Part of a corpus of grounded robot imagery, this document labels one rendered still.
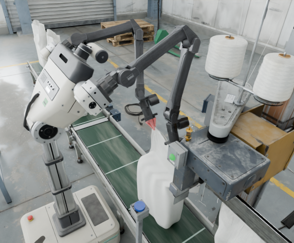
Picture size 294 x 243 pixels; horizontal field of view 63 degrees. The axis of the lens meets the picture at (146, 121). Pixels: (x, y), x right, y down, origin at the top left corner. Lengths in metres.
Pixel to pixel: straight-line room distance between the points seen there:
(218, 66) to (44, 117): 0.87
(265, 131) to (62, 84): 0.96
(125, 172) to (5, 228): 1.14
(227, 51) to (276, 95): 0.27
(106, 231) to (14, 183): 1.26
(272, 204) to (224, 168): 1.86
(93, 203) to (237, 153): 1.43
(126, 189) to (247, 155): 1.25
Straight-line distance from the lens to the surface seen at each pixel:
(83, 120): 2.87
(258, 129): 1.22
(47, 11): 8.33
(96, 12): 8.82
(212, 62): 1.15
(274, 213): 2.73
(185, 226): 1.91
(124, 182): 2.12
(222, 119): 1.07
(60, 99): 1.20
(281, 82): 1.02
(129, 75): 1.08
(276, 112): 1.30
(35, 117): 1.33
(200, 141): 1.04
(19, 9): 7.79
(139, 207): 1.38
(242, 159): 1.02
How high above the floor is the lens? 1.98
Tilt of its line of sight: 35 degrees down
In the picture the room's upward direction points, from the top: 2 degrees clockwise
